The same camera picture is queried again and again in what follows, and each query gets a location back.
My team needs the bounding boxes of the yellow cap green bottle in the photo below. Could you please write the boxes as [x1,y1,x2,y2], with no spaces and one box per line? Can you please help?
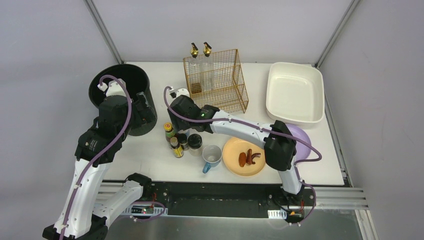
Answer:
[163,122,176,143]

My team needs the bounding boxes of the glass bottle with brown sauce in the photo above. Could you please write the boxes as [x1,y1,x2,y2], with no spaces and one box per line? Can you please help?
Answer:
[188,42,202,94]

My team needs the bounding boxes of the glass oil bottle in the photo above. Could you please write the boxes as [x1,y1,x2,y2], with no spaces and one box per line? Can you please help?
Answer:
[202,41,215,91]

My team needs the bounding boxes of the small yellow label bottle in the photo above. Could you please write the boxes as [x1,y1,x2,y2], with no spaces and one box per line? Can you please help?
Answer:
[170,136,184,158]

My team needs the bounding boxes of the silver lid spice jar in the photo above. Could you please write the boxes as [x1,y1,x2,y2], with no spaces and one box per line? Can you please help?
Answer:
[177,129,190,137]

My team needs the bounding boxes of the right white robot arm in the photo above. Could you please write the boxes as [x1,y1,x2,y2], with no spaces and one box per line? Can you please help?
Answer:
[166,95,304,201]

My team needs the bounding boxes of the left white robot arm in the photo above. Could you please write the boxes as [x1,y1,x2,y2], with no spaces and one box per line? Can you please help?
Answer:
[42,90,157,240]

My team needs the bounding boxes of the small black cap jar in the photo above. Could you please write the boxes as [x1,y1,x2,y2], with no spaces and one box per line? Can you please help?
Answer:
[177,133,189,151]

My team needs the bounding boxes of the black ribbed trash bin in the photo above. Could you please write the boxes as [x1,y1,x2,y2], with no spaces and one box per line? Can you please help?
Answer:
[88,64,152,136]

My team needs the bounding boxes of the black lid glass jar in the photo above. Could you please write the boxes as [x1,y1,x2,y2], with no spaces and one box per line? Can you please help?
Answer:
[187,133,203,157]

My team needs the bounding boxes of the blue white mug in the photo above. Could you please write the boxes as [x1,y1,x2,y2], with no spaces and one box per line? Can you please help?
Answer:
[202,144,223,174]

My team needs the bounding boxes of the yellow plate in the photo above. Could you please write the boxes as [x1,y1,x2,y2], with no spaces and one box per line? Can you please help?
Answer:
[222,137,266,177]

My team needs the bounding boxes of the brown sausage pieces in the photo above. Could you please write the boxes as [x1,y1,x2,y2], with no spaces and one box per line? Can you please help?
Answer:
[238,148,262,168]

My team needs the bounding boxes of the white rectangular basin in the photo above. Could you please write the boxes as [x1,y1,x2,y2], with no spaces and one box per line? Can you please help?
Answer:
[265,62,325,126]

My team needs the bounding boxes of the purple plate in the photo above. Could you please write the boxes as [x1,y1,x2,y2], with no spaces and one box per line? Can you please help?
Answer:
[286,124,311,160]

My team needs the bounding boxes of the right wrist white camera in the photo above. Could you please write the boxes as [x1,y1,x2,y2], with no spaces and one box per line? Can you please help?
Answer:
[169,88,190,99]

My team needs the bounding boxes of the gold wire rack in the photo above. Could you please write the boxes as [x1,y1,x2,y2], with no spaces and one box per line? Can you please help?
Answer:
[183,49,249,113]

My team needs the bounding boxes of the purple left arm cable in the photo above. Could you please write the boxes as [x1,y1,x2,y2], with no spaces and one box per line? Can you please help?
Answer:
[58,74,133,240]

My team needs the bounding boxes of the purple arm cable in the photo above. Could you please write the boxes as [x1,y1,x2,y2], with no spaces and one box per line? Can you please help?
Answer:
[58,74,133,240]
[163,86,323,226]

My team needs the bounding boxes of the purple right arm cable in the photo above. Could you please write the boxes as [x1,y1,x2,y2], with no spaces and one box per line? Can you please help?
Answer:
[163,86,323,226]

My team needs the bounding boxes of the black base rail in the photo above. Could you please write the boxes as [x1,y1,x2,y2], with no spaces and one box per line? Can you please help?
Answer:
[138,181,315,218]

